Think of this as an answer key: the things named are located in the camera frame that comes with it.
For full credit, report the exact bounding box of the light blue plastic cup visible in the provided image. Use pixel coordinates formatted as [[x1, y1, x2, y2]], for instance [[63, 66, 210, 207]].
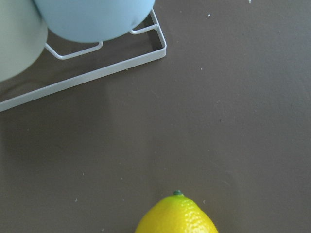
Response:
[[35, 0, 155, 43]]

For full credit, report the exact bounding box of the yellow lemon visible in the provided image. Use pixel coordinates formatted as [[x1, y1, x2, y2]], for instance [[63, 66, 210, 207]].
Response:
[[135, 190, 218, 233]]

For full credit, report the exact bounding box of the white wire cup rack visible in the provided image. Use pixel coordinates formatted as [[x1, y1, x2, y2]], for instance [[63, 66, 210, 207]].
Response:
[[0, 11, 167, 112]]

